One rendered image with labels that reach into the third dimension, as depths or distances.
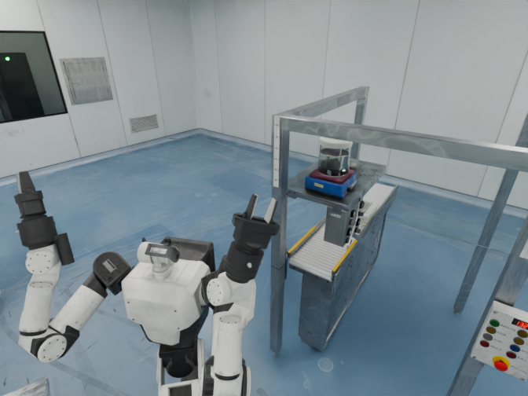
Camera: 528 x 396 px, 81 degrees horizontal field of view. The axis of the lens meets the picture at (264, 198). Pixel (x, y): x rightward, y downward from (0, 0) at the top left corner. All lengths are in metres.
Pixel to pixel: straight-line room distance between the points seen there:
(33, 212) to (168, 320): 0.51
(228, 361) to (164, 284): 0.34
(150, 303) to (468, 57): 4.21
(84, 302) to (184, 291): 0.34
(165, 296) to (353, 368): 1.59
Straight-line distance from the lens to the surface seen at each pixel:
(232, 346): 0.86
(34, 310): 1.15
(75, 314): 1.21
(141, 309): 1.13
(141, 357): 2.49
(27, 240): 1.10
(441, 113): 4.64
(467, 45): 4.55
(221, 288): 0.79
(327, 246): 1.92
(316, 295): 2.04
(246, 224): 0.74
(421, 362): 2.55
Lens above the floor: 1.90
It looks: 27 degrees down
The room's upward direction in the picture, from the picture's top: straight up
